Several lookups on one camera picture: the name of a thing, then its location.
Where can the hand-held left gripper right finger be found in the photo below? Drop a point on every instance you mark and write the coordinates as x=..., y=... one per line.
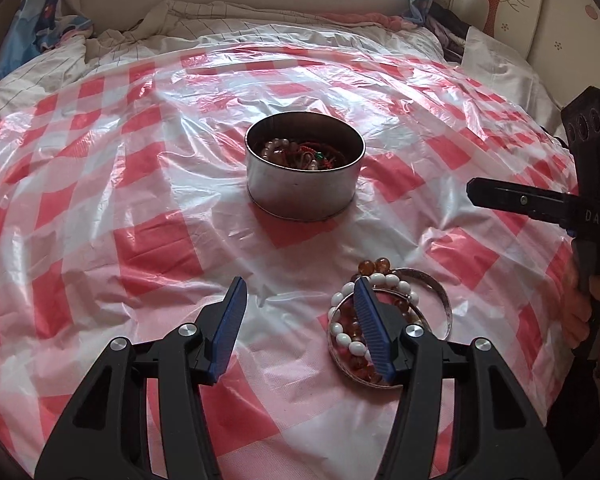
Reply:
x=375, y=330

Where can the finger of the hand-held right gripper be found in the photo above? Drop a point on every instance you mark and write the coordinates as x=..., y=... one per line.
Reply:
x=510, y=197

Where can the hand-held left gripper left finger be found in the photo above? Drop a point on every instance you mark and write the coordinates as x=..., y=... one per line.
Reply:
x=227, y=330

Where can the thin metal bangle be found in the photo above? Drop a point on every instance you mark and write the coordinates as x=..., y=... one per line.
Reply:
x=341, y=362

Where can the wide silver bangle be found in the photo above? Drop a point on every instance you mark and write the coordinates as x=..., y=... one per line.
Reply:
x=447, y=305

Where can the round metal tin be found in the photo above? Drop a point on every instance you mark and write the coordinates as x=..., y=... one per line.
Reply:
x=300, y=195

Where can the pile of mixed jewelry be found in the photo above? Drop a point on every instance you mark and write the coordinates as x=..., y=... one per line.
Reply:
x=300, y=155

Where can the person's right hand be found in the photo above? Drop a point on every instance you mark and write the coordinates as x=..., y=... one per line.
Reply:
x=575, y=310

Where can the white pillow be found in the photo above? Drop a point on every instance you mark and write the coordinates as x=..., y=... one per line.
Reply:
x=505, y=70

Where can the red checkered plastic sheet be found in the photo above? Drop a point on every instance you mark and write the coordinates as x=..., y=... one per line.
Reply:
x=180, y=210

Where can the dark cloth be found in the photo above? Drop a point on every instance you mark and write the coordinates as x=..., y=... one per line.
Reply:
x=450, y=35

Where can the tree print headboard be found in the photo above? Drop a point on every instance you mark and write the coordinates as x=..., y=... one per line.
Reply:
x=510, y=0

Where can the pink cloth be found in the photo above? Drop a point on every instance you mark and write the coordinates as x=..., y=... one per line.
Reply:
x=380, y=20

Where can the blue cartoon print cloth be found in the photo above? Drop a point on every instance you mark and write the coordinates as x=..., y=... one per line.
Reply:
x=35, y=20

